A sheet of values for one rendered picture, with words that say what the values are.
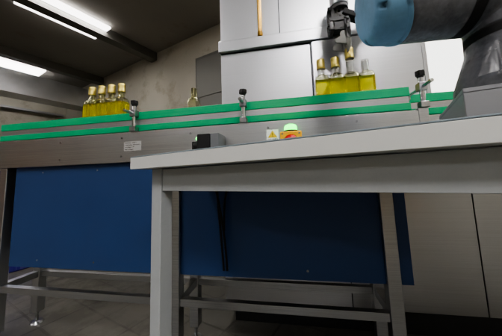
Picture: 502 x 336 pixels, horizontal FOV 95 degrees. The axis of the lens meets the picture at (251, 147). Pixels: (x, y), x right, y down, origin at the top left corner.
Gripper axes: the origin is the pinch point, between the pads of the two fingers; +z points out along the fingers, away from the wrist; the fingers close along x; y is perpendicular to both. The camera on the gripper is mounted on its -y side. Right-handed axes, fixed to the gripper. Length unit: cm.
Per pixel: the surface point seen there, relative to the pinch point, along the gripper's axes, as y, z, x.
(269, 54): 34.5, -11.6, -14.6
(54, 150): 126, 36, 17
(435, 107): -26.7, 28.0, 3.7
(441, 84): -39.4, 14.3, -13.1
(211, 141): 52, 38, 24
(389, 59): -20.0, 0.2, -12.5
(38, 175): 137, 46, 16
